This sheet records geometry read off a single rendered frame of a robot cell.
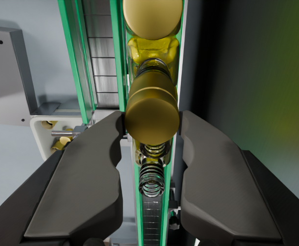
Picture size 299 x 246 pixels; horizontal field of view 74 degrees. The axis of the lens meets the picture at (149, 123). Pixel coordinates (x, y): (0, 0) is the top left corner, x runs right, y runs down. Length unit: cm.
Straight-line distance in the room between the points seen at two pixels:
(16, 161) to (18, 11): 52
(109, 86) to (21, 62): 26
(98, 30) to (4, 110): 39
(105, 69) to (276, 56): 31
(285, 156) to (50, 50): 56
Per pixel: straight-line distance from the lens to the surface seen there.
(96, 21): 42
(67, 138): 65
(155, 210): 72
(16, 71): 62
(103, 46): 43
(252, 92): 27
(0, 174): 99
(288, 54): 23
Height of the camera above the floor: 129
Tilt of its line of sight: 58 degrees down
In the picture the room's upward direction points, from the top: 178 degrees counter-clockwise
